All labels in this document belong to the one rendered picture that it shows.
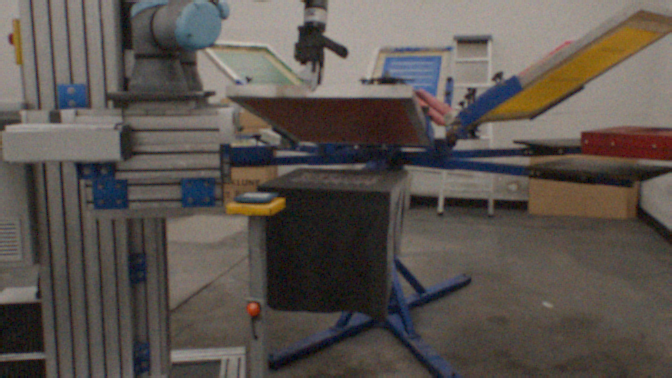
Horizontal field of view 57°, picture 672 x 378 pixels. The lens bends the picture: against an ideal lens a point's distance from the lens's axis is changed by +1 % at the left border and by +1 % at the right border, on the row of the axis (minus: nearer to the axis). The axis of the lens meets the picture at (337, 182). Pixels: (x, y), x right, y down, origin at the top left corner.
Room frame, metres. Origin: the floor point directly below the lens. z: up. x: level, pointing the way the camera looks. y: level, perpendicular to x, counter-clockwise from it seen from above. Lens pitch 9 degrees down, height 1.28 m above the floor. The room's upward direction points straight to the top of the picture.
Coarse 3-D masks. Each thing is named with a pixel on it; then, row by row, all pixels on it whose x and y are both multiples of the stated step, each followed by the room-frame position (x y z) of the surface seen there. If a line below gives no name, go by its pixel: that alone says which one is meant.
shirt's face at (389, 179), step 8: (304, 168) 2.43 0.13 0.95; (312, 168) 2.43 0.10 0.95; (320, 168) 2.43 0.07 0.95; (280, 176) 2.20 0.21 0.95; (288, 176) 2.21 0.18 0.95; (296, 176) 2.21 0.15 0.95; (384, 176) 2.21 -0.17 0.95; (392, 176) 2.21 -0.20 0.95; (400, 176) 2.21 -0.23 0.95; (264, 184) 2.03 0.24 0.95; (272, 184) 2.03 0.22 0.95; (280, 184) 2.03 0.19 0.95; (288, 184) 2.03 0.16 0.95; (296, 184) 2.03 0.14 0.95; (304, 184) 2.03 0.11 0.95; (312, 184) 2.03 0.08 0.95; (320, 184) 2.03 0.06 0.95; (328, 184) 2.03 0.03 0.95; (336, 184) 2.03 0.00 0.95; (344, 184) 2.03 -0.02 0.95; (352, 184) 2.03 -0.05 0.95; (376, 184) 2.03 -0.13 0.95; (384, 184) 2.03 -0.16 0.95; (392, 184) 2.03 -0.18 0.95
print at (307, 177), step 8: (304, 176) 2.21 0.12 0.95; (312, 176) 2.21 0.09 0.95; (320, 176) 2.21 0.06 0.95; (328, 176) 2.21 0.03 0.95; (336, 176) 2.21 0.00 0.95; (344, 176) 2.21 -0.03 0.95; (352, 176) 2.21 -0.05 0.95; (360, 176) 2.21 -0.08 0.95; (368, 176) 2.21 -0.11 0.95; (376, 176) 2.21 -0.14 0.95; (360, 184) 2.03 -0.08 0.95; (368, 184) 2.03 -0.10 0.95
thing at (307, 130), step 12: (264, 108) 2.07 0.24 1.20; (276, 108) 2.06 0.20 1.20; (288, 108) 2.05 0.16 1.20; (300, 108) 2.04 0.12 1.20; (312, 108) 2.02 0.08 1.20; (324, 108) 2.01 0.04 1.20; (276, 120) 2.25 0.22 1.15; (288, 120) 2.23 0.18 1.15; (300, 120) 2.22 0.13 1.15; (312, 120) 2.21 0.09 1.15; (324, 120) 2.20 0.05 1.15; (336, 120) 2.18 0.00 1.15; (288, 132) 2.45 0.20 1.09; (300, 132) 2.44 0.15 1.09; (312, 132) 2.43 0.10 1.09; (324, 132) 2.41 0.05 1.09; (336, 132) 2.40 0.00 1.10; (348, 132) 2.38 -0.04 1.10
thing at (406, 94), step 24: (240, 96) 1.93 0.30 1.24; (264, 96) 1.91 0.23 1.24; (288, 96) 1.90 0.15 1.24; (312, 96) 1.88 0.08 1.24; (336, 96) 1.86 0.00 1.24; (360, 96) 1.85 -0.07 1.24; (384, 96) 1.83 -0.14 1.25; (408, 96) 1.81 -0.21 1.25; (264, 120) 2.26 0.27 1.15; (408, 144) 2.55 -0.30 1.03
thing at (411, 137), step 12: (336, 108) 2.00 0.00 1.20; (348, 108) 1.99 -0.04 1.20; (360, 108) 1.98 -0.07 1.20; (372, 108) 1.97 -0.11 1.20; (384, 108) 1.96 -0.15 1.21; (396, 108) 1.95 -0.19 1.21; (348, 120) 2.17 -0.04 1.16; (360, 120) 2.16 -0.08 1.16; (372, 120) 2.14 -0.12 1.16; (384, 120) 2.13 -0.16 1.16; (396, 120) 2.12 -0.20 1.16; (408, 120) 2.11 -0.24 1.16; (360, 132) 2.37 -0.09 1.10; (372, 132) 2.35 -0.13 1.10; (384, 132) 2.34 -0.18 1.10; (396, 132) 2.32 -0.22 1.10; (408, 132) 2.31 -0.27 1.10
